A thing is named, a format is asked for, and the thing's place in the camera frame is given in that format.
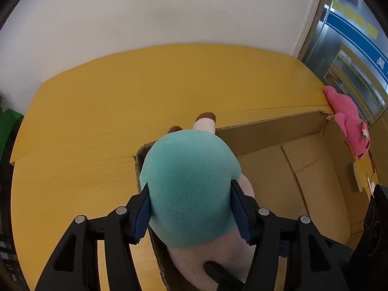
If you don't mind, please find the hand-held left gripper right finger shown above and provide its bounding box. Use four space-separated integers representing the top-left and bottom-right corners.
231 179 344 291

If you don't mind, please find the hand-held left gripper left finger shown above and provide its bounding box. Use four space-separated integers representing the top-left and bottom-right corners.
35 181 152 291

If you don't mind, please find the teal and pink pig plush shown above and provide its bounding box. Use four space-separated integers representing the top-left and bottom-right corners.
139 112 257 291

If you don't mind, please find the large cardboard box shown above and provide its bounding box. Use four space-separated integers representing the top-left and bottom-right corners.
132 109 378 291

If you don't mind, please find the yellow wooden desktop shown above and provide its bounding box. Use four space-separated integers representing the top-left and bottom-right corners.
10 44 388 291

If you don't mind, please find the pink plush toy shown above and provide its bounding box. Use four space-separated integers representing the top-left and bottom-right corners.
322 85 371 161

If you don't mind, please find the green cloth covered stand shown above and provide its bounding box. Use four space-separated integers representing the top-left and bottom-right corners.
0 95 25 158

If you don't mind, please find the glass partition with blue band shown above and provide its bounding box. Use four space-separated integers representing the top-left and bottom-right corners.
299 0 388 122

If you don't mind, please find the row of yellow sticky notes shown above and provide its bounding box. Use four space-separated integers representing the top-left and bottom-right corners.
332 0 379 40

